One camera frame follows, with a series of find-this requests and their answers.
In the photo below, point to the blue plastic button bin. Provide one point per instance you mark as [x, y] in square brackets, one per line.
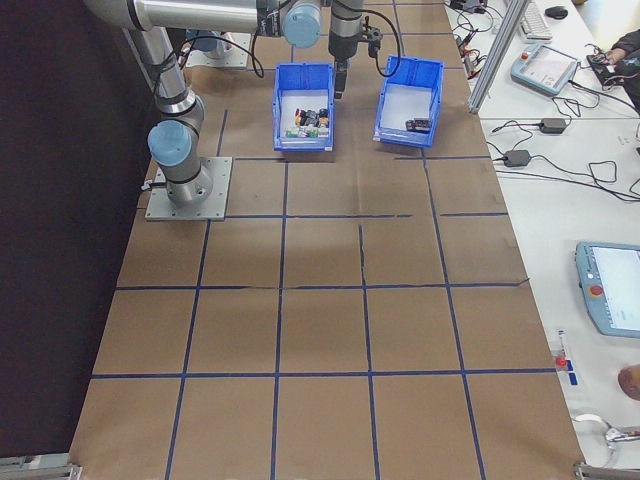
[302, 145]

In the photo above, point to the blue plastic battery bin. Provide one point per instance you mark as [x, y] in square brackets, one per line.
[400, 140]

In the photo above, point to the person forearm dark sleeve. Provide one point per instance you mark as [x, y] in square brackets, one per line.
[631, 42]

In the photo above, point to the gray small box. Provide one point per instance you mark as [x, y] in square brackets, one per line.
[470, 5]

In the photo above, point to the black electronics box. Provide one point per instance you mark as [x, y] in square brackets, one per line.
[600, 62]

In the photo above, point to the person hand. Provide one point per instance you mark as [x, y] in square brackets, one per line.
[618, 51]

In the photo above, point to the white foam bin liner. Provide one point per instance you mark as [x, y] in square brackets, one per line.
[300, 100]
[405, 100]

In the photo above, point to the red mushroom push button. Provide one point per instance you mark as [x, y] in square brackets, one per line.
[300, 119]

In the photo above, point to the black power adapter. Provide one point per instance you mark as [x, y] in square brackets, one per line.
[553, 125]
[517, 158]

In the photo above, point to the white keyboard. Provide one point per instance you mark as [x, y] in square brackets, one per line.
[536, 22]

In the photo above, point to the light blue teach pendant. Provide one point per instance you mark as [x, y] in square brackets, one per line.
[545, 70]
[610, 290]

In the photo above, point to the black computer mouse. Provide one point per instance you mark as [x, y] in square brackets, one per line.
[556, 11]

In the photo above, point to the white small label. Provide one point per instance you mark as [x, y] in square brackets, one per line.
[625, 139]

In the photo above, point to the white strip red dot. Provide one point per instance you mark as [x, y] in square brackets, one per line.
[562, 350]

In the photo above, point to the blue small label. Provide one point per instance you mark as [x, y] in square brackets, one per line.
[575, 378]

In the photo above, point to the brown rounded object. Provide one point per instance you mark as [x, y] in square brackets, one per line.
[631, 382]

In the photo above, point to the silver metal tool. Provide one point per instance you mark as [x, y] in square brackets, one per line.
[620, 436]

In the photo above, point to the aluminium corner bar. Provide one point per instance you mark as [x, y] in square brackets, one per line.
[40, 467]
[600, 472]

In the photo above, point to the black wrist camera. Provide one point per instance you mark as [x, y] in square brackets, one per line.
[374, 40]

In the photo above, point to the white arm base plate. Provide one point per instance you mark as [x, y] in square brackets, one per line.
[237, 57]
[215, 200]

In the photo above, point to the aluminium upright post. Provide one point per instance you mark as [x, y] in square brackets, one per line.
[492, 60]

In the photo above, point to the black frame cover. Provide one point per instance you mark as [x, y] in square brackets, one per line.
[60, 225]

